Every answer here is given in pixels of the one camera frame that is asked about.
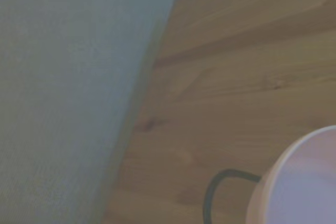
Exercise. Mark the pink plastic bowl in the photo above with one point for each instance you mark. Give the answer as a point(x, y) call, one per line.
point(302, 182)

